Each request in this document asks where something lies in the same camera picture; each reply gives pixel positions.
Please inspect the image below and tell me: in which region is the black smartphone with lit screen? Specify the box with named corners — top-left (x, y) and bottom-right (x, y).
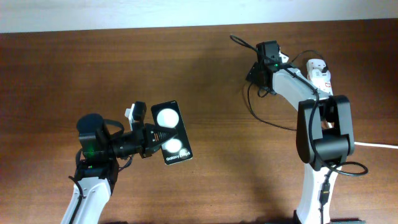
top-left (150, 100), bottom-right (193, 165)

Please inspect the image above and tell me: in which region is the black charging cable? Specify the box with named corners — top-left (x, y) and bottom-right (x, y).
top-left (246, 49), bottom-right (329, 132)

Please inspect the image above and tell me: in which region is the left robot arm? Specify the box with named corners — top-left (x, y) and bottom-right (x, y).
top-left (62, 113), bottom-right (178, 223)

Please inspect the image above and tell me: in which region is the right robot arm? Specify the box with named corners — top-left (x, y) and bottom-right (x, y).
top-left (246, 59), bottom-right (354, 223)

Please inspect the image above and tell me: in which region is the white USB charger plug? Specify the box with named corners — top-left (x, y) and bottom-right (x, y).
top-left (306, 58), bottom-right (331, 82)

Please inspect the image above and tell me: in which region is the white power strip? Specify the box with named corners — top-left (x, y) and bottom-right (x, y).
top-left (307, 70), bottom-right (333, 95)

